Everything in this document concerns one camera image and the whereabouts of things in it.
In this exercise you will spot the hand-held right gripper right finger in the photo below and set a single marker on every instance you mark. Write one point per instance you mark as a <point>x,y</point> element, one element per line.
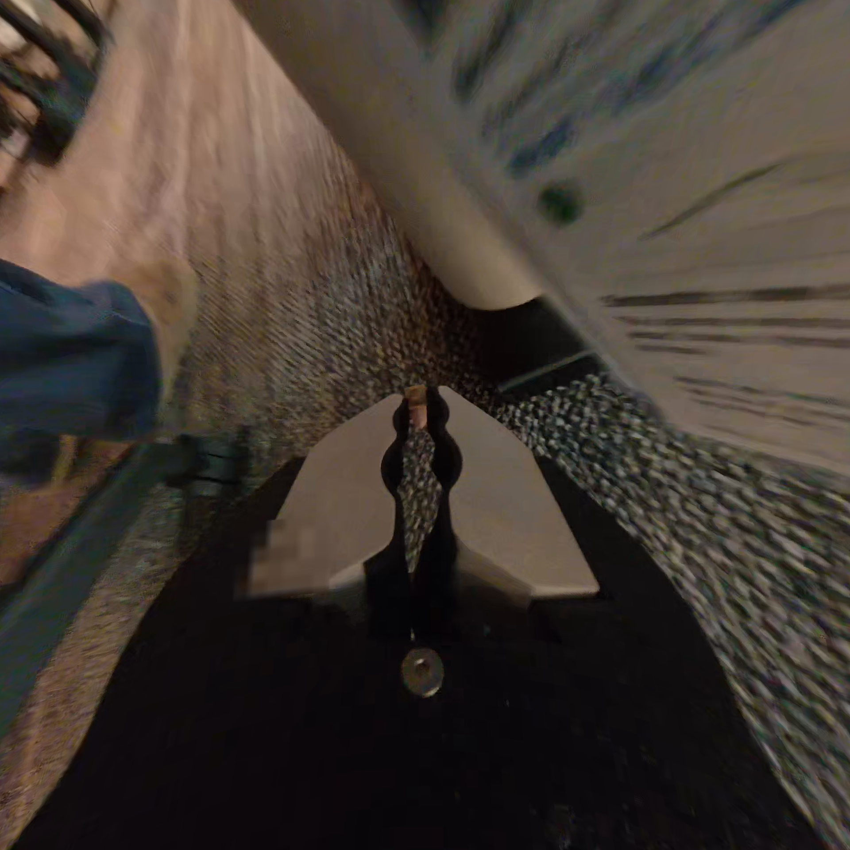
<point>518,504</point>

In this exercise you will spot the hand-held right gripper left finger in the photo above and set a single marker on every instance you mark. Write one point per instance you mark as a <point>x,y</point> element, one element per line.
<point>345,491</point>

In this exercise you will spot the small pink toy brick piece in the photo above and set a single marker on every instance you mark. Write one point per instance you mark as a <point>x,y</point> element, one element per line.
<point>417,408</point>

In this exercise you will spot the dark metal bar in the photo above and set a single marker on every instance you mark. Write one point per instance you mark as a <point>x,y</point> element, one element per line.
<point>79,551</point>

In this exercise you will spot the person's blue jeans leg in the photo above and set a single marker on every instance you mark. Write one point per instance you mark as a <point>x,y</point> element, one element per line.
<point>73,358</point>

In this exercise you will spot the black chair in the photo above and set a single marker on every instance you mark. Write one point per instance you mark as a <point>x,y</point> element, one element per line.
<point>53,86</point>

